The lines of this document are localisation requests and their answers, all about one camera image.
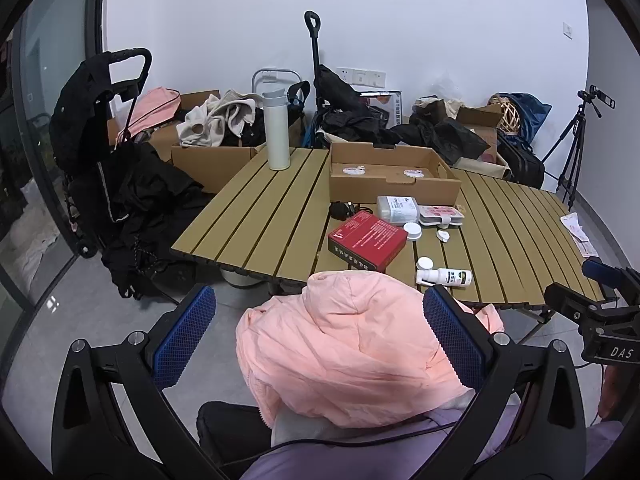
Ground olive slatted folding table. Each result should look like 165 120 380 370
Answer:
171 146 608 311

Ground white thermos bottle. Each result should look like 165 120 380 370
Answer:
262 86 292 171

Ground white paper slips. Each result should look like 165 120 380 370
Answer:
560 212 598 258

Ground black pants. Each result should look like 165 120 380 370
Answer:
196 401 273 480

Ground black clothes pile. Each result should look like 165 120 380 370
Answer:
320 110 491 166

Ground glass door black frame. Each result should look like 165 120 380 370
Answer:
0 0 111 321

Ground purple garment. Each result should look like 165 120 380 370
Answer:
240 400 526 480

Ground black trolley bag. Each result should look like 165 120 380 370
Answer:
315 64 371 116

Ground white wall outlets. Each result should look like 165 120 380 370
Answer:
336 66 387 87

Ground black clothing heap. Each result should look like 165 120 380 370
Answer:
100 142 216 301

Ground black tripod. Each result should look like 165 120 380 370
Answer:
542 102 593 211

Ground open cardboard box red print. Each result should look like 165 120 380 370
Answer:
452 102 506 166

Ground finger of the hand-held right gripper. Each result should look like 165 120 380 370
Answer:
543 282 603 323
581 256 640 288

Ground pink backpack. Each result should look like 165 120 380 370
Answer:
116 86 182 143

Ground blue bag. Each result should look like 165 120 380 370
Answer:
500 92 553 143

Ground pink puffer jacket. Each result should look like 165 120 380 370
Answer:
235 270 506 431

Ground white bucket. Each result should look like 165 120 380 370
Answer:
220 267 261 289

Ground shallow cardboard tray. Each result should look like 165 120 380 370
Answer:
328 142 462 206

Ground printed appliance box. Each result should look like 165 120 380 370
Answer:
357 89 403 128

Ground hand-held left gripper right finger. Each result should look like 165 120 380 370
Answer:
422 284 588 480

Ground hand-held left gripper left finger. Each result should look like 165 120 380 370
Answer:
51 284 226 480

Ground black trolley handle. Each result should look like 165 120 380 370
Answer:
303 10 323 111

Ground black suitcase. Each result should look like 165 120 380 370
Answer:
495 132 546 190

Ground white spray bottle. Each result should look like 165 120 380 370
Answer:
416 267 473 291

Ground wicker basket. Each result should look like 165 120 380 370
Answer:
487 94 523 136

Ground pink white blister pack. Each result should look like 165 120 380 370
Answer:
417 204 466 227

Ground black camcorder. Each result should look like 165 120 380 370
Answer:
576 85 616 118

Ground clear plastic swab box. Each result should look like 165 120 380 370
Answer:
376 195 420 224

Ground beige hoodie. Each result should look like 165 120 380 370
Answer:
176 90 258 148

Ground black stroller cart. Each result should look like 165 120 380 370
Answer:
49 48 153 256

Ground person's right hand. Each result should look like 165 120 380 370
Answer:
599 366 624 419

